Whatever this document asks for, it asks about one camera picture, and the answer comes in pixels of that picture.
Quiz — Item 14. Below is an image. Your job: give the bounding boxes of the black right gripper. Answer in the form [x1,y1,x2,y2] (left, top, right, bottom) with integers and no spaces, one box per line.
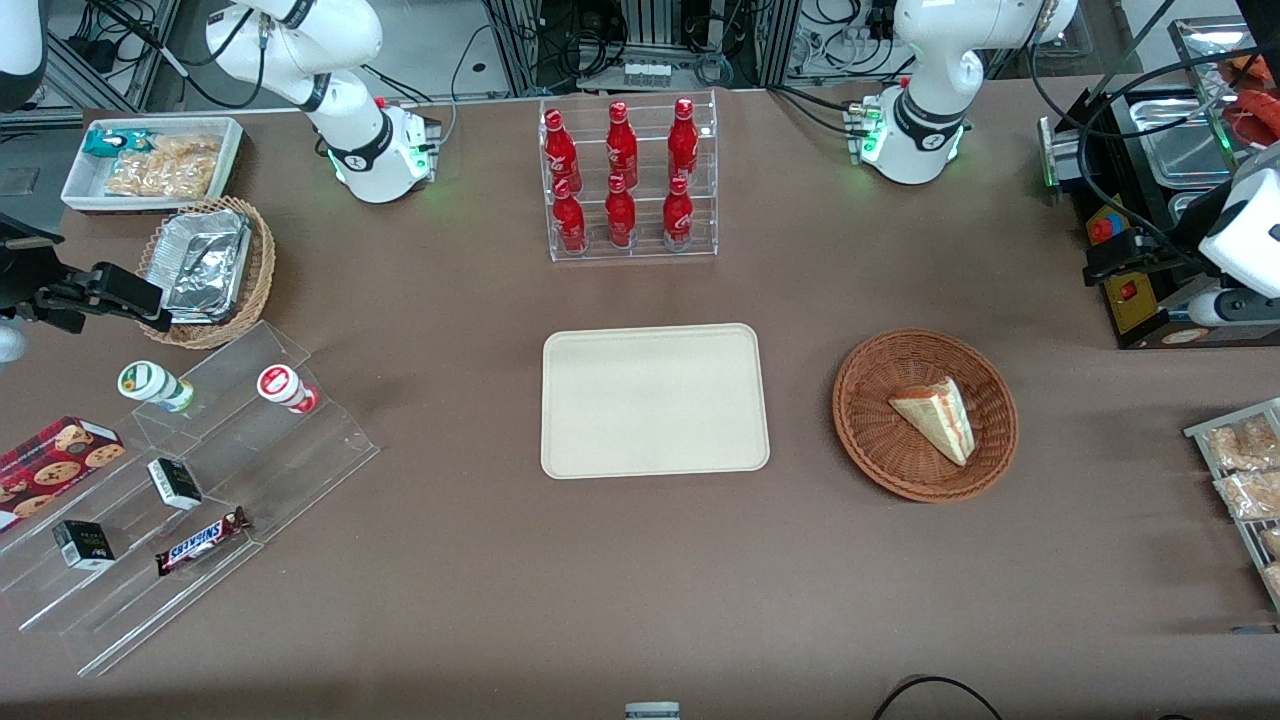
[0,214,174,335]

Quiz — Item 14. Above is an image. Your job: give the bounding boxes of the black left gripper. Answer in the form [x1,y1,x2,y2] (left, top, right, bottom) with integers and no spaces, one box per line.
[1082,229,1217,300]

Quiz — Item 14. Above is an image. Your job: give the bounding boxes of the triangular sandwich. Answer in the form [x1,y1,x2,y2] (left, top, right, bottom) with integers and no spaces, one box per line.
[888,377,976,468]

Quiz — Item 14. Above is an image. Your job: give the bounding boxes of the light tan wicker basket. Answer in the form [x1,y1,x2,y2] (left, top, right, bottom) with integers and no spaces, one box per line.
[136,195,278,351]

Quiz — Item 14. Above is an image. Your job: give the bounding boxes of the steel tray with rim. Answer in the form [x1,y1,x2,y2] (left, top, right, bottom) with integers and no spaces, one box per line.
[1166,16,1280,173]

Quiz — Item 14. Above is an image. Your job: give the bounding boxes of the brown round wicker basket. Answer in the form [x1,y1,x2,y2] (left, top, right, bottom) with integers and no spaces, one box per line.
[833,330,1019,503]

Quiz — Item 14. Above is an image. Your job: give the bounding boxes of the cream rectangular plastic tray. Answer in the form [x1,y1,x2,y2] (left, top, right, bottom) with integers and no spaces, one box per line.
[541,323,771,480]

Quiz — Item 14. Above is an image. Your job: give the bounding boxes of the yellow box with red button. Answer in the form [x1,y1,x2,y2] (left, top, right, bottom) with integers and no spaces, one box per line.
[1102,271,1163,337]

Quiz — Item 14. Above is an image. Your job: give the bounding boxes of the black food warmer machine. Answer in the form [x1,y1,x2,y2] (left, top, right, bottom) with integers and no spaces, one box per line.
[1038,84,1280,352]

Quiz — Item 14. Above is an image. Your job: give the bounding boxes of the green lid yogurt cup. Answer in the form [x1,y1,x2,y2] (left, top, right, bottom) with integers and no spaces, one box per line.
[117,360,197,414]

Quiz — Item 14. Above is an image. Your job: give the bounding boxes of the white rectangular plastic bin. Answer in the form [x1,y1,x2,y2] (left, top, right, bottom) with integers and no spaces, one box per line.
[60,116,245,215]

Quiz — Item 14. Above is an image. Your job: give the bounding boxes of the stack of foil trays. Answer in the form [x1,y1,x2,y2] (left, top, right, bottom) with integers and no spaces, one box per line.
[157,208,254,325]

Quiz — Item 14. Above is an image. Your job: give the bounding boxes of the clear bag of fried snacks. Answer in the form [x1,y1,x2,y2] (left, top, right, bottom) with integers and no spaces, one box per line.
[140,133,224,163]
[103,152,218,200]

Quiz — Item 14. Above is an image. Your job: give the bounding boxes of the steel food pan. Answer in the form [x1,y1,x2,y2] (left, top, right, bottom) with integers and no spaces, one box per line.
[1138,94,1249,188]

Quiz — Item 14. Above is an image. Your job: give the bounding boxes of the teal snack packet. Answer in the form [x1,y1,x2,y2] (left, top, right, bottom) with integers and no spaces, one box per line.
[82,127,161,160]

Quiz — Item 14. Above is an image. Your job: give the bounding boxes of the red plaid cookie box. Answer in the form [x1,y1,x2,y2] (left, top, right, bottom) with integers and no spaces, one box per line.
[0,415,127,533]

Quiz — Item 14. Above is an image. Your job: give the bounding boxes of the small black carton box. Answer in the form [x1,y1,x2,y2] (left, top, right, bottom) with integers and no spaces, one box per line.
[146,457,204,512]
[51,519,116,572]

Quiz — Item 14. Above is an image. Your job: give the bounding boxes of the red lid yogurt cup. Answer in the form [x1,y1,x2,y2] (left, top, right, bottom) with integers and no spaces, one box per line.
[256,364,322,416]

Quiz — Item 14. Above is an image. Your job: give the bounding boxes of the red food pieces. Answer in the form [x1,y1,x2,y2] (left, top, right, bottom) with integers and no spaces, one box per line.
[1218,52,1280,149]

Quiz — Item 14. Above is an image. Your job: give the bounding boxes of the brown Snickers bar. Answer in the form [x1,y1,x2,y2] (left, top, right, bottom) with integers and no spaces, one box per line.
[154,506,252,577]

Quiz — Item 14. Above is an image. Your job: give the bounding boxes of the clear acrylic stepped stand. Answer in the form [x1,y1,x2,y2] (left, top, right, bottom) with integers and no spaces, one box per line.
[0,320,382,679]

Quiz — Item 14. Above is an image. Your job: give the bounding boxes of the red soda bottle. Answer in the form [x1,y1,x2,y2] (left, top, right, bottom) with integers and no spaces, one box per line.
[667,97,700,187]
[551,178,588,255]
[605,101,639,191]
[543,108,583,197]
[662,176,695,254]
[604,174,638,251]

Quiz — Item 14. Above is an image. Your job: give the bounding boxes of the clear acrylic bottle rack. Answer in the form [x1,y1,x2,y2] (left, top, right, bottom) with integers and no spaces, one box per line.
[539,89,720,264]

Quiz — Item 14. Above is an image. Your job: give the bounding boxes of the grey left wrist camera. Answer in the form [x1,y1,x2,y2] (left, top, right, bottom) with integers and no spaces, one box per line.
[1188,287,1280,330]

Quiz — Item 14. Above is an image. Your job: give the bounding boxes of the black cable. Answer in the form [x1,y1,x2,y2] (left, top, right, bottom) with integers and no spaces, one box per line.
[1076,44,1280,269]
[870,676,1007,720]

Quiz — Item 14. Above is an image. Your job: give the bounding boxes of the aluminium frame with cables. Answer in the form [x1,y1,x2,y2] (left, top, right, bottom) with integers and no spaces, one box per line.
[480,0,803,94]

